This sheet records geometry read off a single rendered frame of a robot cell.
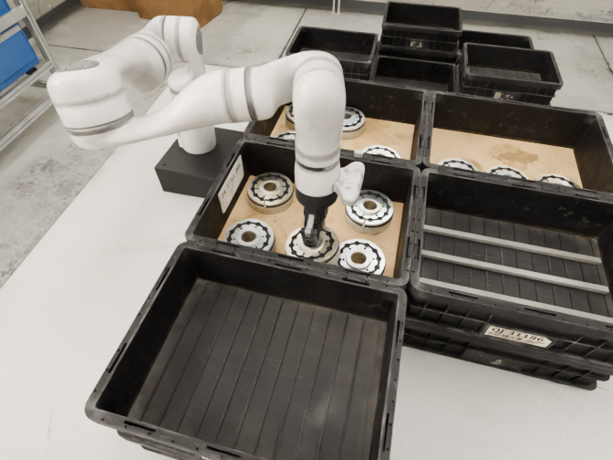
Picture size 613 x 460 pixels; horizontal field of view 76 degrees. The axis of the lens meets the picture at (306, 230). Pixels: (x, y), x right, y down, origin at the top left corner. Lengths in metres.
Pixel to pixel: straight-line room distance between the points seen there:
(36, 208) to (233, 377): 1.87
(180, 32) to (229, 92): 0.45
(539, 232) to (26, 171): 2.46
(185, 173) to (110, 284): 0.32
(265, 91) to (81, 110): 0.24
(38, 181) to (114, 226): 1.48
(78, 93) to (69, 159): 2.04
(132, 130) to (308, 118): 0.25
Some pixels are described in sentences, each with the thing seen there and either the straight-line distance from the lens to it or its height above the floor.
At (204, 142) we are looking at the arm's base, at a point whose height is 0.81.
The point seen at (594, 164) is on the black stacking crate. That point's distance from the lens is 1.11.
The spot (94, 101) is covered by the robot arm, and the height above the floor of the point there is 1.19.
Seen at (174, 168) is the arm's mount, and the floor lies 0.79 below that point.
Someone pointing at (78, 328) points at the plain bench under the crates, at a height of 0.70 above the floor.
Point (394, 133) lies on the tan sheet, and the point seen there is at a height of 0.83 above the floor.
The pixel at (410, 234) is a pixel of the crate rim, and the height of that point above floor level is 0.93.
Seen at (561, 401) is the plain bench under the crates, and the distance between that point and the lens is 0.94.
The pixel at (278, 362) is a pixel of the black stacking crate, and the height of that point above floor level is 0.83.
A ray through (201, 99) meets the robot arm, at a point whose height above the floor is 1.19.
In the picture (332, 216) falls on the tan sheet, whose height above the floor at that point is 0.83.
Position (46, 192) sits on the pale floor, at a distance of 2.48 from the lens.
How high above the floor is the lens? 1.48
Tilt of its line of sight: 51 degrees down
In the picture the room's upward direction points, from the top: straight up
